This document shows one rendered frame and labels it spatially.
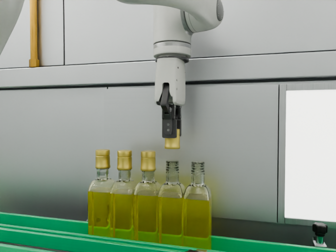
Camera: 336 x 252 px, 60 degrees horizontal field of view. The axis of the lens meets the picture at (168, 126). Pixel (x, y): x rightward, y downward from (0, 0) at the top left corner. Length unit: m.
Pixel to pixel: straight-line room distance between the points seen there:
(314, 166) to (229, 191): 0.21
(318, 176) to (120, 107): 0.53
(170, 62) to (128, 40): 0.29
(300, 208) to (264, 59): 0.37
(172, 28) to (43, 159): 0.60
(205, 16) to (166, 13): 0.09
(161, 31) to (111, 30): 0.29
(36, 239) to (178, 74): 0.51
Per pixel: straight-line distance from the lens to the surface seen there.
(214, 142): 0.76
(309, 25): 0.82
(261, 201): 0.78
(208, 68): 0.78
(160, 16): 0.66
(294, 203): 0.79
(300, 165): 0.77
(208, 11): 0.60
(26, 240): 0.82
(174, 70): 0.61
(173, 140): 0.64
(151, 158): 0.66
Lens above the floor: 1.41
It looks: 2 degrees down
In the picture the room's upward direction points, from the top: straight up
